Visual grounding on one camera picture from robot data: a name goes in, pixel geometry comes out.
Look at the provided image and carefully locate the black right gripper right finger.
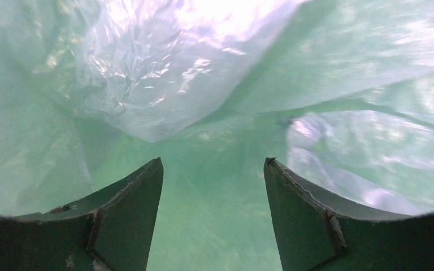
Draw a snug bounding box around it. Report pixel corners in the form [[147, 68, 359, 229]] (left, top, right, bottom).
[[263, 158, 434, 270]]

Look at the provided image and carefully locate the translucent blue trash bag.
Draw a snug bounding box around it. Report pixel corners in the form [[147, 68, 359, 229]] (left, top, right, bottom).
[[0, 1, 434, 270]]

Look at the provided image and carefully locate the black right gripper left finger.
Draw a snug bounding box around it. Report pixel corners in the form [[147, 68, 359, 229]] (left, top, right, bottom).
[[0, 158, 164, 270]]

